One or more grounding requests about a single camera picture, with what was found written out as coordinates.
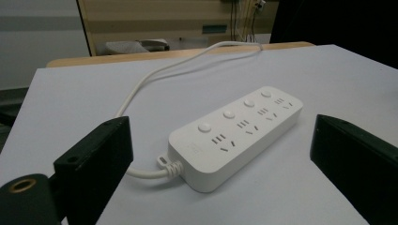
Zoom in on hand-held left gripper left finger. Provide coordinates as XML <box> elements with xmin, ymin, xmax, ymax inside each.
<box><xmin>53</xmin><ymin>115</ymin><xmax>134</xmax><ymax>225</ymax></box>

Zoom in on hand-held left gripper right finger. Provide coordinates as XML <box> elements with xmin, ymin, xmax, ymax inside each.
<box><xmin>309</xmin><ymin>113</ymin><xmax>398</xmax><ymax>225</ymax></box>

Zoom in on white power strip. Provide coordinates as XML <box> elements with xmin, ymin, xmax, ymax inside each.
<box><xmin>167</xmin><ymin>85</ymin><xmax>304</xmax><ymax>194</ymax></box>

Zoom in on grey cloth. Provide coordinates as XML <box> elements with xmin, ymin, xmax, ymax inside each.
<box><xmin>104</xmin><ymin>38</ymin><xmax>171</xmax><ymax>56</ymax></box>

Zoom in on black curtain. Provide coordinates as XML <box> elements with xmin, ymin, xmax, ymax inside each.
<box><xmin>269</xmin><ymin>0</ymin><xmax>398</xmax><ymax>69</ymax></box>

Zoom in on beige wooden cabinet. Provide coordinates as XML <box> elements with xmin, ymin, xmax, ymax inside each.
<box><xmin>76</xmin><ymin>0</ymin><xmax>280</xmax><ymax>57</ymax></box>

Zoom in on white power strip cable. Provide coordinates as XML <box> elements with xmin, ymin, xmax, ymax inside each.
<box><xmin>115</xmin><ymin>40</ymin><xmax>264</xmax><ymax>180</ymax></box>

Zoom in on hanging cables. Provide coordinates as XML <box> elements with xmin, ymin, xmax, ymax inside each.
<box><xmin>229</xmin><ymin>0</ymin><xmax>267</xmax><ymax>43</ymax></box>

